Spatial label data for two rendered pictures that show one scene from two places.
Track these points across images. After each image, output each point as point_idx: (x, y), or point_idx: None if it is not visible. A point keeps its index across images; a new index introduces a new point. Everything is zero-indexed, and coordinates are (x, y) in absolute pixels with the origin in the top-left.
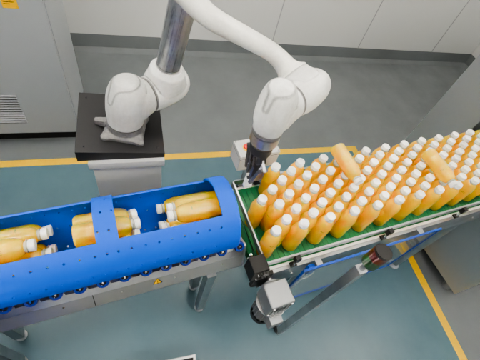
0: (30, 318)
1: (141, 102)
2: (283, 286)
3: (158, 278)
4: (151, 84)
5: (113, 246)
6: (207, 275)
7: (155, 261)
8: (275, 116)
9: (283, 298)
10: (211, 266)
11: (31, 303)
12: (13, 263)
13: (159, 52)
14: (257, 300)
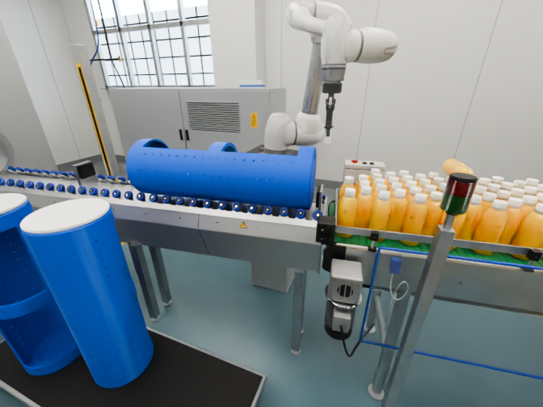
0: (161, 218)
1: (283, 125)
2: (355, 266)
3: (245, 221)
4: (295, 122)
5: (215, 154)
6: (295, 270)
7: (237, 177)
8: (329, 34)
9: (349, 273)
10: (289, 229)
11: (165, 200)
12: (164, 148)
13: (303, 99)
14: (327, 287)
